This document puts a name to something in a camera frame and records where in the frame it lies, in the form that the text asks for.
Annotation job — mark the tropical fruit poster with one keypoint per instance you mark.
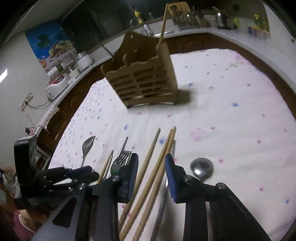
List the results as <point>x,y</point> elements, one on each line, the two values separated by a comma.
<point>50,44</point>

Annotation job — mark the kitchen faucet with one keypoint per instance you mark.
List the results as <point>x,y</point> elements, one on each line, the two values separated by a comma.
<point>148,31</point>

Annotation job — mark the steel spoon left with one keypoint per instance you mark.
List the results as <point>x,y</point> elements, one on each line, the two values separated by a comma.
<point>86,147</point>

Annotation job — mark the white pot with lid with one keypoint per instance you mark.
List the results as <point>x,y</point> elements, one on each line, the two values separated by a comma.
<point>83,61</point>

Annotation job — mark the wooden utensil holder caddy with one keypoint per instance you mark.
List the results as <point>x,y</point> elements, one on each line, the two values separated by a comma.
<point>141,71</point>

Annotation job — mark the white rice cooker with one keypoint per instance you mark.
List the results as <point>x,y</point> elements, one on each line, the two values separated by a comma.
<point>56,86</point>

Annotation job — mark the wooden cutting board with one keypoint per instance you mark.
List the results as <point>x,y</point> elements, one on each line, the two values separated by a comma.
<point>181,6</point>

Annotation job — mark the spice jar rack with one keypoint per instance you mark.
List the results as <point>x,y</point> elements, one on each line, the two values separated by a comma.
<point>258,33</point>

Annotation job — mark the steel chopstick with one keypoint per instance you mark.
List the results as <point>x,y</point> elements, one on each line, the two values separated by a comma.
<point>160,212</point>
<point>108,166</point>

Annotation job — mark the steel round spoon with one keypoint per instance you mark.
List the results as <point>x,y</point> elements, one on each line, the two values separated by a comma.
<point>202,168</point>

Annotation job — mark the white floral tablecloth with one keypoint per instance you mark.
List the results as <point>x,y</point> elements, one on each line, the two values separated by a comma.
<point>228,112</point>

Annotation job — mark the wall power outlet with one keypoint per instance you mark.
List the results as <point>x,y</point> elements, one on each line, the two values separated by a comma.
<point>25,102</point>

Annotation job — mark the wooden chopstick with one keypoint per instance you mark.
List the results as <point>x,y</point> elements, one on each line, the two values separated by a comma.
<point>103,172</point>
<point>138,182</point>
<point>161,37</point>
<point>155,189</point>
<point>133,213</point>

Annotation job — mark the dish rack with utensils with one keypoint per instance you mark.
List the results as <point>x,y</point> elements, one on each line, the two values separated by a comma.
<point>185,19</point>

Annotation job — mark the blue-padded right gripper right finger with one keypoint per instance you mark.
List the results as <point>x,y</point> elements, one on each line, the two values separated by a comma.
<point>230,219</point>

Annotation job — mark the steel electric kettle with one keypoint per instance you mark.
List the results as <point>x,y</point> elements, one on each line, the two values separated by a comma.
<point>220,18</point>

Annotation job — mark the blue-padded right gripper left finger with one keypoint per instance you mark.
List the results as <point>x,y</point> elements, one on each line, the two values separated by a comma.
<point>92,213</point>

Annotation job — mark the yellow oil bottle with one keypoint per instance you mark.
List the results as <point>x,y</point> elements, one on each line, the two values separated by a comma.
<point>261,23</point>

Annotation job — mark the person's left hand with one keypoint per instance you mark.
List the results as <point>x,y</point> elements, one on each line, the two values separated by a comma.
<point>27,222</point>

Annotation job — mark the yellow dish soap bottle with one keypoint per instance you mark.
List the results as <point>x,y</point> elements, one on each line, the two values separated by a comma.
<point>138,16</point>

